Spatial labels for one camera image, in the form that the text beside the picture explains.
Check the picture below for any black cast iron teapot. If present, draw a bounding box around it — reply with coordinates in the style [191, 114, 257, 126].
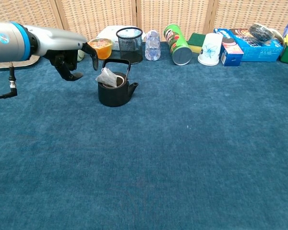
[97, 58, 139, 108]

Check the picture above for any white wet wipes pack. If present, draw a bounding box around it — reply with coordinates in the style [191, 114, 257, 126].
[96, 25, 146, 51]

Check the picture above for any stainless steel tray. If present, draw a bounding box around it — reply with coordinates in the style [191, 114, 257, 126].
[0, 55, 41, 70]

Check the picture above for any green chips can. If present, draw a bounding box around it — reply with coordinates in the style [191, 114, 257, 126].
[164, 23, 193, 66]

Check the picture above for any white paper cup blue flower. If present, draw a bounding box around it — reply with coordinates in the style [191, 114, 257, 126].
[197, 33, 224, 67]

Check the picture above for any woven rattan folding screen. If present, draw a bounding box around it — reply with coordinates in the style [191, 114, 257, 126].
[0, 0, 288, 46]

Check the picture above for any blue velvet tablecloth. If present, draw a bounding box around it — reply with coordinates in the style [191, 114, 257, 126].
[0, 42, 288, 230]

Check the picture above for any brown chocolate pie box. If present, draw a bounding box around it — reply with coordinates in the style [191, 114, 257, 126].
[229, 28, 255, 40]

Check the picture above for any blue pink cookie box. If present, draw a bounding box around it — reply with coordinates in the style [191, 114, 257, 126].
[213, 28, 244, 67]

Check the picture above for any green yellow sponge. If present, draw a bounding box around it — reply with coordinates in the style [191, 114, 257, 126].
[186, 33, 207, 54]

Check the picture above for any black mesh pen holder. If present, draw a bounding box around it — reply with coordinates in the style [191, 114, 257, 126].
[116, 27, 144, 65]

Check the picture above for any orange jelly cup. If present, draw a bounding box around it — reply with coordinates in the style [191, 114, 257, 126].
[87, 38, 113, 60]

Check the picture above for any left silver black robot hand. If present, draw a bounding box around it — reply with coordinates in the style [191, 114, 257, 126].
[30, 25, 99, 81]

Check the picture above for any clear plastic water bottle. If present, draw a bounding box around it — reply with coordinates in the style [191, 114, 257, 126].
[144, 29, 162, 61]

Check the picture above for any blue biscuit box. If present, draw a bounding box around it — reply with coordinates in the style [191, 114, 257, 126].
[235, 35, 284, 62]

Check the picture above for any dark wrapped tape roll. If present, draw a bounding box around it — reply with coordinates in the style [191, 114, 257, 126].
[249, 23, 276, 41]

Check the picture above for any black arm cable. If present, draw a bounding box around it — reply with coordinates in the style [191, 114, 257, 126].
[0, 61, 18, 100]

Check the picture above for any pyramid tea bag with string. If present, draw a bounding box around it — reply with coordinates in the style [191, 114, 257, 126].
[95, 67, 118, 88]

